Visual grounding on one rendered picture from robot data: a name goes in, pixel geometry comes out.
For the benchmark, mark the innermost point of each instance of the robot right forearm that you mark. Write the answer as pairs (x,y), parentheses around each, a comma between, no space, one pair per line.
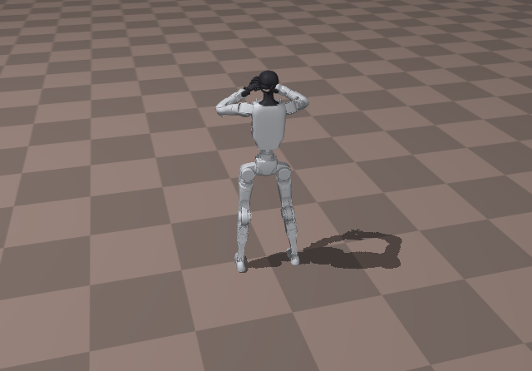
(288,93)

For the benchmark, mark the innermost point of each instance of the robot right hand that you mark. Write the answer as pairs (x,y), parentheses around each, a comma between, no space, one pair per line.
(256,79)

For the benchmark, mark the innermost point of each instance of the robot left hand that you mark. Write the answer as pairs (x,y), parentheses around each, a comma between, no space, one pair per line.
(250,88)

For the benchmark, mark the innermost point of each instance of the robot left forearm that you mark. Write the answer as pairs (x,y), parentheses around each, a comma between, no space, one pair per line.
(233,99)

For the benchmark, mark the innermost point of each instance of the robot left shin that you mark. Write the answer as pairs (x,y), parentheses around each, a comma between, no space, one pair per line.
(242,236)

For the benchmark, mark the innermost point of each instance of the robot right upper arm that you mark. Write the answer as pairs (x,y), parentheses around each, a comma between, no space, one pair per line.
(295,105)

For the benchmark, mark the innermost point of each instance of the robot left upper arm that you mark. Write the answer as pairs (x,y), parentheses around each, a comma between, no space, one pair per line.
(242,109)

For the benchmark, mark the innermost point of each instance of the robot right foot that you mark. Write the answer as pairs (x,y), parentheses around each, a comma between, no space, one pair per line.
(294,259)

